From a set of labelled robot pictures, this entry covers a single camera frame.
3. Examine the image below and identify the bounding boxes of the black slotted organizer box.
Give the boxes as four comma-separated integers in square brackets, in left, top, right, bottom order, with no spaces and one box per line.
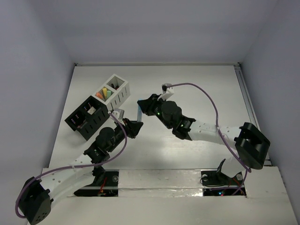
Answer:
[65,96,109,141]

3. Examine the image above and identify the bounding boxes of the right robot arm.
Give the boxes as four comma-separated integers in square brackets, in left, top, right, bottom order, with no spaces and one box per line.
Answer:
[137,94,270,184]

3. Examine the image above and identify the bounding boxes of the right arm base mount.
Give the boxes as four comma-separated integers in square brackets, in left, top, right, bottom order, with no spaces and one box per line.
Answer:
[200,159,246,196]

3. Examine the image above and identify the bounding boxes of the black marker in organizer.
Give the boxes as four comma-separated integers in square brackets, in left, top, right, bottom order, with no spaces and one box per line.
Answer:
[111,83,118,90]

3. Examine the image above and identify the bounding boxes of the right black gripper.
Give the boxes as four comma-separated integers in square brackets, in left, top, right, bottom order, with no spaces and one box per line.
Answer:
[137,94,173,129]

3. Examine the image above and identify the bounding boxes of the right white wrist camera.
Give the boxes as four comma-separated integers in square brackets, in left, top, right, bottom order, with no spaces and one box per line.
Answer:
[158,83,174,101]

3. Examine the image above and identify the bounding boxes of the grey orange-tipped highlighter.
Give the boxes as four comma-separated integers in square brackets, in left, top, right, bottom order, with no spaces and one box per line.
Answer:
[95,92,103,99]

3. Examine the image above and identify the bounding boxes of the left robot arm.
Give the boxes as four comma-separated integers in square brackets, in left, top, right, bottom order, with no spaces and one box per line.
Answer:
[15,117,143,225]

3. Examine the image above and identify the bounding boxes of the aluminium side rail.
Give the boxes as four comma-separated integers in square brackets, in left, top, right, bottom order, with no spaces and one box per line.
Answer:
[234,66,270,170]

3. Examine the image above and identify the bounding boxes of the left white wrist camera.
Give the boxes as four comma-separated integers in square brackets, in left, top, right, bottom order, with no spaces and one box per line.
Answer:
[108,108,125,120]

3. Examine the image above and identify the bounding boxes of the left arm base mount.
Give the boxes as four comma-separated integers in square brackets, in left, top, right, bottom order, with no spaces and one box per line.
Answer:
[74,170,119,197]

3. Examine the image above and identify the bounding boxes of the white slotted organizer box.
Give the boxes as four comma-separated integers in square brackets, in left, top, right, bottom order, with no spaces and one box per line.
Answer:
[92,74,130,111]

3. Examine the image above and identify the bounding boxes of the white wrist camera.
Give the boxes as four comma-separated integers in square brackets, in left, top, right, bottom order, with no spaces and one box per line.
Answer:
[158,83,174,101]
[108,108,125,120]

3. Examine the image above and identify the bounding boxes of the blue highlighter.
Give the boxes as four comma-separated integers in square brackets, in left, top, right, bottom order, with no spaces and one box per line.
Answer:
[137,105,143,122]

